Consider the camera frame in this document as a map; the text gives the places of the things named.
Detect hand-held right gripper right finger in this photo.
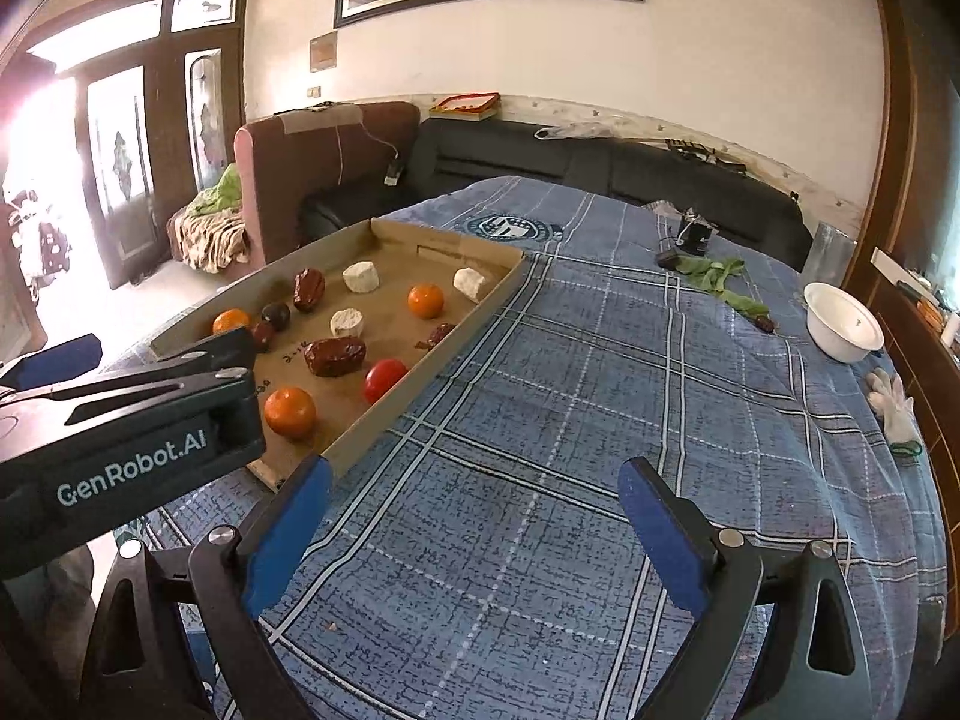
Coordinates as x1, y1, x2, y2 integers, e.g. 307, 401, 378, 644
616, 456, 875, 720

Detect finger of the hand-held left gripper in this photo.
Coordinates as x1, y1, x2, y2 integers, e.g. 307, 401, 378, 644
0, 334, 104, 392
0, 326, 262, 428

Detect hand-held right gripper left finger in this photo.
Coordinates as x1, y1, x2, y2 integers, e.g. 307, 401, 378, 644
82, 454, 335, 720

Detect large red date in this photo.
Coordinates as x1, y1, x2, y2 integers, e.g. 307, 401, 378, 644
304, 337, 368, 379

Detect red tomato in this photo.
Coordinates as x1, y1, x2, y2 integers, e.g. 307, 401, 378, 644
363, 358, 410, 404

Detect cardboard tray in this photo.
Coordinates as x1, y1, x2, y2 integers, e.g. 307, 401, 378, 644
150, 217, 528, 482

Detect patterned throw blanket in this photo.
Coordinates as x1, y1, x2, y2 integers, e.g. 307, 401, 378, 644
174, 208, 252, 273

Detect green cloth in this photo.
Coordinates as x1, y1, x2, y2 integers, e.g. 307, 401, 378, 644
187, 163, 245, 217

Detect wooden glass door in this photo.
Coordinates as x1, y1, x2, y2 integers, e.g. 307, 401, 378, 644
0, 0, 250, 292

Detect brown armchair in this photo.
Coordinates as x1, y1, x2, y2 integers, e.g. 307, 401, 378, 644
166, 101, 421, 272

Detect white work glove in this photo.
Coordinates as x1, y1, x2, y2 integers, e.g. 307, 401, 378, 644
866, 369, 923, 458

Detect green bean pile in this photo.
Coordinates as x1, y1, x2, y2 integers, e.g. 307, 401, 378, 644
675, 255, 773, 320

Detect white bowl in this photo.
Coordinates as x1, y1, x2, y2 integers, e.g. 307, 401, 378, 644
804, 283, 886, 362

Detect clear plastic container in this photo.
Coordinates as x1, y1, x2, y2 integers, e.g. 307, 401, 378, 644
801, 221, 858, 293

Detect red flat box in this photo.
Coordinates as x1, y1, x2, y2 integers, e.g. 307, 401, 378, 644
427, 92, 501, 123

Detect black sofa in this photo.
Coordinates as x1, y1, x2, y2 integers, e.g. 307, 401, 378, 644
300, 118, 815, 271

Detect clear plastic bag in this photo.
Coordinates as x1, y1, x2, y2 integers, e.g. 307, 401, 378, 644
534, 122, 605, 143

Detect wooden cabinet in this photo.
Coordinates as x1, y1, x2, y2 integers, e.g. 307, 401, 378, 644
870, 0, 960, 638

